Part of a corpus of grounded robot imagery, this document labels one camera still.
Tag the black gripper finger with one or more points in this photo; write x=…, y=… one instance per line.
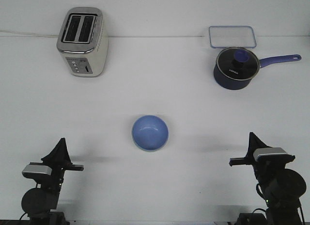
x=59, y=154
x=254, y=143

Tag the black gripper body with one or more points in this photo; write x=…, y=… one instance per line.
x=53, y=183
x=266, y=167

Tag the blue bowl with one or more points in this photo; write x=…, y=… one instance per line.
x=150, y=133

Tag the green bowl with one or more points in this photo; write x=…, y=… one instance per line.
x=149, y=151

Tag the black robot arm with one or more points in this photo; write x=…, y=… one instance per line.
x=40, y=202
x=280, y=187

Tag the glass pot lid blue knob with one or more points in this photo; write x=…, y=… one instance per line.
x=237, y=63

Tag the clear blue-rimmed container lid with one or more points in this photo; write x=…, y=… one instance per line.
x=232, y=36

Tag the silver two-slot toaster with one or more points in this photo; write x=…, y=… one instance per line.
x=83, y=41

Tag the blue saucepan with handle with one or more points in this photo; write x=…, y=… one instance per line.
x=239, y=84

